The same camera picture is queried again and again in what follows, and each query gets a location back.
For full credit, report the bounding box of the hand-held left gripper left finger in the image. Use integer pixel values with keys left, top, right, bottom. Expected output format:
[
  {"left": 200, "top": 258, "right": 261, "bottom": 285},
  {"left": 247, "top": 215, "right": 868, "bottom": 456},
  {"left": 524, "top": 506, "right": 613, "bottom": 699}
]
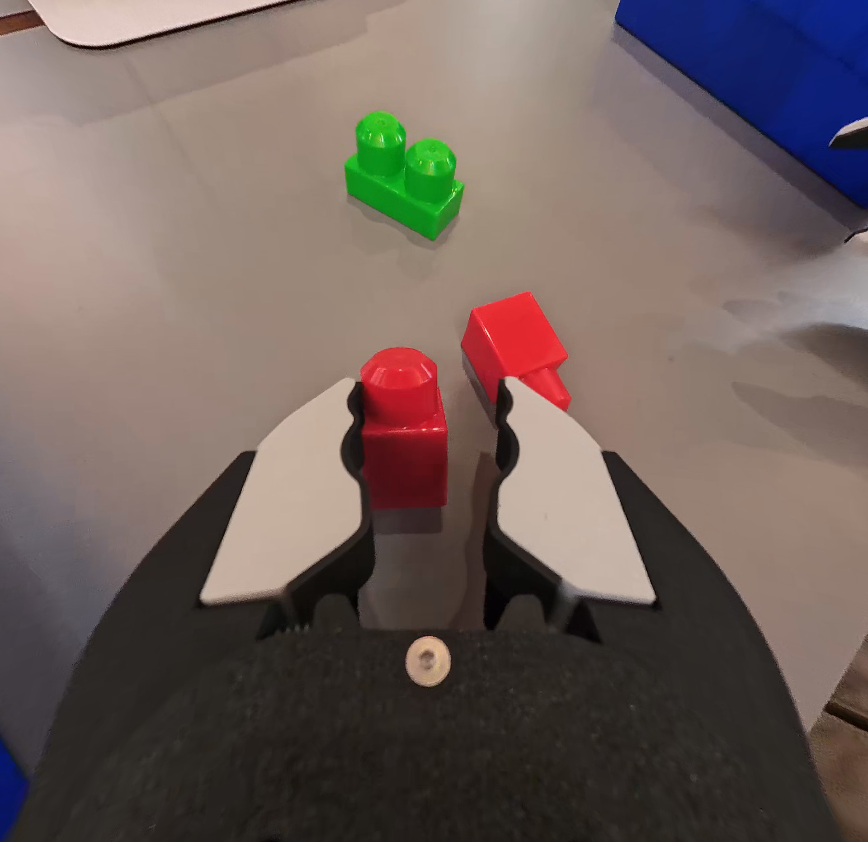
[{"left": 200, "top": 377, "right": 377, "bottom": 610}]

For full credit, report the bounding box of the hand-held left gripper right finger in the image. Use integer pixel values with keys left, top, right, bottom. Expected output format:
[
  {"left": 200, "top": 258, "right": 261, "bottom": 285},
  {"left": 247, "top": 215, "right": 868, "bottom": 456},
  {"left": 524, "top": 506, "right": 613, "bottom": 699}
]
[{"left": 485, "top": 377, "right": 657, "bottom": 610}]

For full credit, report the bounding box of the red toy block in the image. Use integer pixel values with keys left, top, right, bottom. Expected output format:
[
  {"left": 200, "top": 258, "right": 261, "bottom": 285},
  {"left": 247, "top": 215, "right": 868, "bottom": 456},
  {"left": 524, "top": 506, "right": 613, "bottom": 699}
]
[
  {"left": 462, "top": 293, "right": 573, "bottom": 422},
  {"left": 360, "top": 346, "right": 450, "bottom": 511}
]

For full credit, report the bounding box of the green double toy block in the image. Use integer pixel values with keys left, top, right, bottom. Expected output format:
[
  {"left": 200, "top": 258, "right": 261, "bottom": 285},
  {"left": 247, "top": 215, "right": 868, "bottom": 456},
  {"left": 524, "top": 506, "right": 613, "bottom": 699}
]
[{"left": 344, "top": 113, "right": 466, "bottom": 241}]

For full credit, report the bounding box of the white document stand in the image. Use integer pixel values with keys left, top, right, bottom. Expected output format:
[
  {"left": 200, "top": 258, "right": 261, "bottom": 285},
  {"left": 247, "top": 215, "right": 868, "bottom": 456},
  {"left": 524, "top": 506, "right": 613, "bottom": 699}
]
[{"left": 7, "top": 0, "right": 347, "bottom": 48}]

